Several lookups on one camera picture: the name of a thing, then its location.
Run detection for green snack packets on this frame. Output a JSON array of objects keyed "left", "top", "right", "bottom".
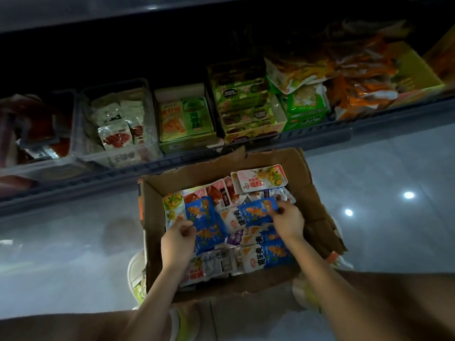
[{"left": 269, "top": 81, "right": 331, "bottom": 132}]

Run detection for clear plastic tray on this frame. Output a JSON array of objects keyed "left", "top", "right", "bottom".
[
  {"left": 0, "top": 167, "right": 36, "bottom": 199},
  {"left": 0, "top": 89, "right": 90, "bottom": 182},
  {"left": 78, "top": 78, "right": 166, "bottom": 168}
]

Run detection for person's left forearm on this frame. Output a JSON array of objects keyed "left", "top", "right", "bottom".
[{"left": 121, "top": 262, "right": 189, "bottom": 341}]

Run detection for person's leg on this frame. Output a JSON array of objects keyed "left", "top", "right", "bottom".
[
  {"left": 0, "top": 309, "right": 175, "bottom": 341},
  {"left": 334, "top": 269, "right": 455, "bottom": 341}
]

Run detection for pile of snack packets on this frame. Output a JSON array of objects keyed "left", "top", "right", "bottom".
[{"left": 162, "top": 164, "right": 298, "bottom": 287}]

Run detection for person's left shoe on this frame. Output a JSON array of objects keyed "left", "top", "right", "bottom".
[{"left": 127, "top": 251, "right": 202, "bottom": 341}]

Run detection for green orange display carton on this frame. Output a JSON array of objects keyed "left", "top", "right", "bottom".
[{"left": 154, "top": 83, "right": 218, "bottom": 155}]

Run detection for person's left leg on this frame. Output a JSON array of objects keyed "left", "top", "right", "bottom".
[{"left": 0, "top": 309, "right": 175, "bottom": 341}]

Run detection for grey metal store shelf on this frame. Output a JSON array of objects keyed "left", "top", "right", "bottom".
[{"left": 0, "top": 0, "right": 455, "bottom": 210}]

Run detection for pile of orange yellow packets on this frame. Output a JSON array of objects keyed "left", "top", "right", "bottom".
[{"left": 264, "top": 25, "right": 410, "bottom": 122}]

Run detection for person's left hand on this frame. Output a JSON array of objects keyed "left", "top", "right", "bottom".
[{"left": 160, "top": 216, "right": 199, "bottom": 271}]

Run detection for lime green display tray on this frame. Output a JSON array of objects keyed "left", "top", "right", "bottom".
[{"left": 384, "top": 40, "right": 447, "bottom": 108}]

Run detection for person's right leg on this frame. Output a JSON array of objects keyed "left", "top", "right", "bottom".
[{"left": 334, "top": 269, "right": 455, "bottom": 341}]

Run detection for person's right shoe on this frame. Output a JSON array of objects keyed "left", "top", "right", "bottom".
[{"left": 291, "top": 255, "right": 354, "bottom": 311}]

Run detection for person's shoe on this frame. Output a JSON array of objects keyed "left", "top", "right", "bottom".
[
  {"left": 127, "top": 251, "right": 202, "bottom": 341},
  {"left": 291, "top": 255, "right": 354, "bottom": 311}
]

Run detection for person's right hand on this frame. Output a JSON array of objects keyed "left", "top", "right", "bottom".
[{"left": 270, "top": 201, "right": 307, "bottom": 246}]

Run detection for brown cardboard box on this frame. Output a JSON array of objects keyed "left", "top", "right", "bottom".
[{"left": 137, "top": 147, "right": 348, "bottom": 304}]

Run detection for person's right forearm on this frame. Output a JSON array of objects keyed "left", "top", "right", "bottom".
[{"left": 284, "top": 238, "right": 428, "bottom": 341}]

